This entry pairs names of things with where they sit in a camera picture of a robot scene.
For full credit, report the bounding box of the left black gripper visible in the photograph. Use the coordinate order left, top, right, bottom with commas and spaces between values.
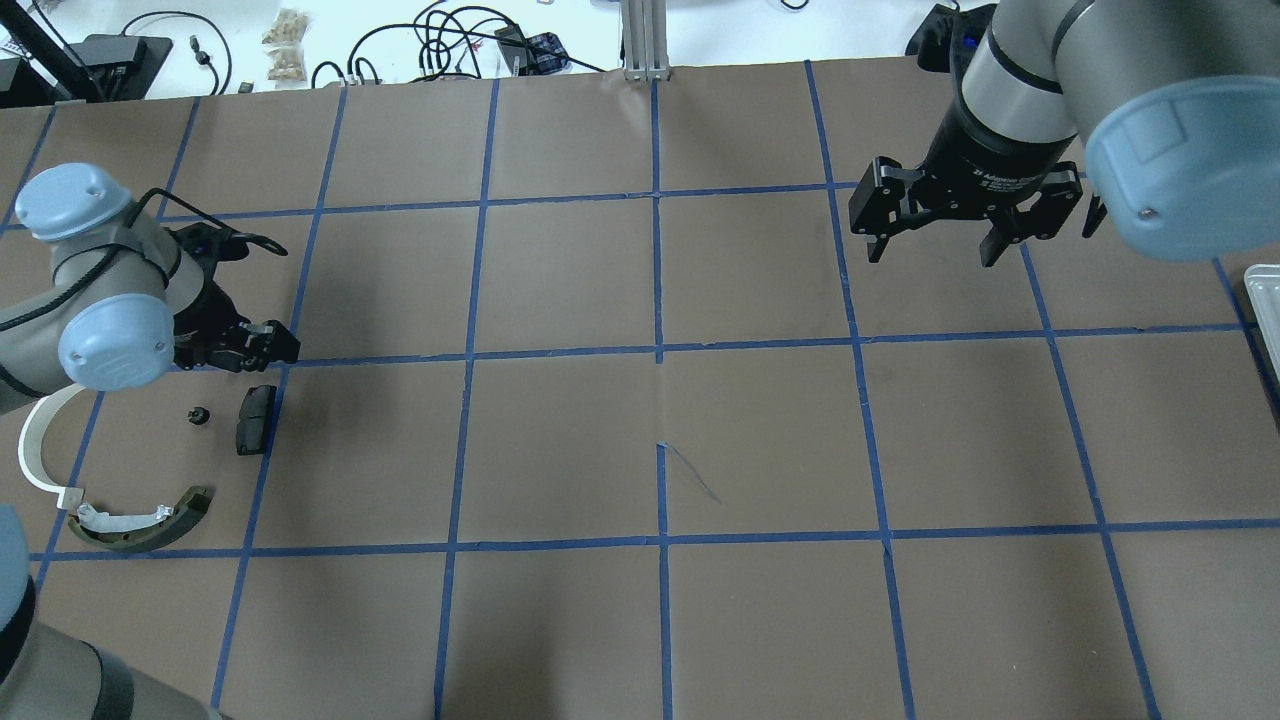
173, 281, 300, 373

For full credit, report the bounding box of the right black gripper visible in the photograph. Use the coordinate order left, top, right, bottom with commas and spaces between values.
847, 100, 1084, 268

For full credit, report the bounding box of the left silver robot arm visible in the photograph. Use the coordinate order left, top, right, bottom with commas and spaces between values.
1, 163, 300, 719

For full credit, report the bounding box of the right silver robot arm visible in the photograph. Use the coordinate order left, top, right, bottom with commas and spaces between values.
847, 1, 1279, 266

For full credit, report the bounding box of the silver metal tray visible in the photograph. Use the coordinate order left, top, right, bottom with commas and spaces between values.
1243, 263, 1279, 382

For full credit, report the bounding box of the black brake pad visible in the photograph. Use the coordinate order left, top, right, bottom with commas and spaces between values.
236, 386, 278, 456

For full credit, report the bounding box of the dark green brake shoe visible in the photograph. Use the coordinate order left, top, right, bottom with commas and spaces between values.
67, 486, 215, 553

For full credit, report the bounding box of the white plastic arc piece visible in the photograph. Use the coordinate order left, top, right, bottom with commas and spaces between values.
17, 384, 90, 510

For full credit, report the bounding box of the aluminium frame post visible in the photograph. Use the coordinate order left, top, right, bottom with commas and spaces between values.
618, 0, 671, 82

